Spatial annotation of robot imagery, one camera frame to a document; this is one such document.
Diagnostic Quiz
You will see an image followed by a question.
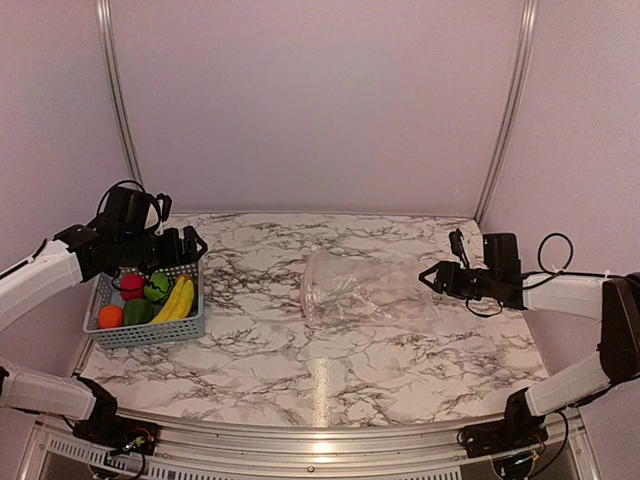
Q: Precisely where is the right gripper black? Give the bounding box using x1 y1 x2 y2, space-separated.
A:
419 260 499 299

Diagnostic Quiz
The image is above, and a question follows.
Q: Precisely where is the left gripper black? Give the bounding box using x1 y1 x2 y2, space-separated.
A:
118 225 207 275

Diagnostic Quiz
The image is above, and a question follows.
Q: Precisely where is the light green fake fruit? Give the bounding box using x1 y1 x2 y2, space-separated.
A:
143 271 174 304

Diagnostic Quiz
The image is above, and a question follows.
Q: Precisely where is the yellow fake banana bunch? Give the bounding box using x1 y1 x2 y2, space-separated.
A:
151 274 195 324

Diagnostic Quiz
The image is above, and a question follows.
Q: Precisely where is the pink red fake fruit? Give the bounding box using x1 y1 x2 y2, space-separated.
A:
119 273 145 302

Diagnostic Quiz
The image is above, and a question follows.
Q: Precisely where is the dark green fake vegetable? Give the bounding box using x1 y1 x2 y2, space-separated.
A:
123 298 154 327

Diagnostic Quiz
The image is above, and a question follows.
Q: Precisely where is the clear zip top bag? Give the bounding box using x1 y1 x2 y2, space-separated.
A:
300 248 439 332

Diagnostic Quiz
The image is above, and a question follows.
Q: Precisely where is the fake orange fruit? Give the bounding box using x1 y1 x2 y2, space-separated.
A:
98 305 124 330

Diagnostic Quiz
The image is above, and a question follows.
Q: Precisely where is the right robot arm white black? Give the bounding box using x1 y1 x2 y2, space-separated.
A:
418 230 639 448

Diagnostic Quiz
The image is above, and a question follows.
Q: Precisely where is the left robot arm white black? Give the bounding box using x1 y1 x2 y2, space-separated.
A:
1 180 208 445

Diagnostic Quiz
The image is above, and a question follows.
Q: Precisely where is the light blue plastic basket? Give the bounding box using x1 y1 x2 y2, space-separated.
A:
83 260 205 349

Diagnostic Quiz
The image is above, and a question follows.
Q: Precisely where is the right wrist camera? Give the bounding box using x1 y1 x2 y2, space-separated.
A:
449 228 486 270

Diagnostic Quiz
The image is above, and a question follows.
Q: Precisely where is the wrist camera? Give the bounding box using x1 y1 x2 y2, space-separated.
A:
449 228 486 270
144 193 173 234

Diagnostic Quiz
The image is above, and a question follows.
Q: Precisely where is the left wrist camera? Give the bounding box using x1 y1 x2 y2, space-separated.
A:
144 193 173 234

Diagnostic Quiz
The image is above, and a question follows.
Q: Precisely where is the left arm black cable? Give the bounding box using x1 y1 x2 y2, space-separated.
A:
97 179 166 281

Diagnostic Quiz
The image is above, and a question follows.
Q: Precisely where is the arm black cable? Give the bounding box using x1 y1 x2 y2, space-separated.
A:
462 232 576 317
97 179 166 281

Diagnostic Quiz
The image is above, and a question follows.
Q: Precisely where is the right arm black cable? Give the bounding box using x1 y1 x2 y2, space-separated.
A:
462 232 576 317

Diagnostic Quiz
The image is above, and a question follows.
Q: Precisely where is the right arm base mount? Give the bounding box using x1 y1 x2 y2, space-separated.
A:
456 389 549 458

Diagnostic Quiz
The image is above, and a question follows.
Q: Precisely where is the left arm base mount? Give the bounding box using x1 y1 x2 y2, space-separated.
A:
72 377 159 455

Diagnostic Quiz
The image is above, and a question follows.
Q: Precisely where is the front aluminium rail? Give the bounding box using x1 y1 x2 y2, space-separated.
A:
29 404 586 480

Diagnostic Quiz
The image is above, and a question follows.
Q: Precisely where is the left aluminium frame post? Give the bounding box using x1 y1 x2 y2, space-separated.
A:
94 0 144 185

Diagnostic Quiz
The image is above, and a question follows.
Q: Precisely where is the aluminium frame post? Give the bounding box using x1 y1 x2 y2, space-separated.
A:
474 0 539 226
94 0 144 185

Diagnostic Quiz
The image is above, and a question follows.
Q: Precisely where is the right aluminium frame post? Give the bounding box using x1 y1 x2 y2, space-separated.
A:
474 0 539 226

